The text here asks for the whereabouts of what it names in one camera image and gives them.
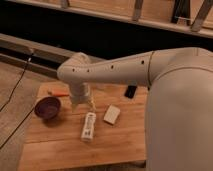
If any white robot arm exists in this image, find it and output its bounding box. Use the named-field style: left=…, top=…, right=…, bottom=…
left=57, top=47, right=213, bottom=171

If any white tube bottle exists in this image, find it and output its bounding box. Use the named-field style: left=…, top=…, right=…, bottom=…
left=81, top=112, right=96, bottom=141

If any black eraser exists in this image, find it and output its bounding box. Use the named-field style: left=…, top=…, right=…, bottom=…
left=124, top=86, right=137, bottom=99

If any black cable left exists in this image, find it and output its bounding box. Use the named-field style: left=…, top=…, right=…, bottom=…
left=0, top=49, right=36, bottom=149

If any orange carrot toy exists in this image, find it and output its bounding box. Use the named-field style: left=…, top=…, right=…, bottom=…
left=47, top=91, right=69, bottom=97

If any purple bowl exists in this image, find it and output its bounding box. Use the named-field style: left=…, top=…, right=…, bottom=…
left=34, top=97, right=61, bottom=120

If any wooden board table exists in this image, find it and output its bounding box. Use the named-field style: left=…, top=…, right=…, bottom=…
left=18, top=85, right=147, bottom=171

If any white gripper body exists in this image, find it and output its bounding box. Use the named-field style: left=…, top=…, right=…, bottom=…
left=69, top=83, right=92, bottom=108

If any wooden wall rail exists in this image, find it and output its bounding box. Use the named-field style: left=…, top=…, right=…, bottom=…
left=7, top=0, right=213, bottom=39

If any white sponge block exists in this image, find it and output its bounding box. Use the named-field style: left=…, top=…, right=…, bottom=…
left=103, top=105, right=120, bottom=125

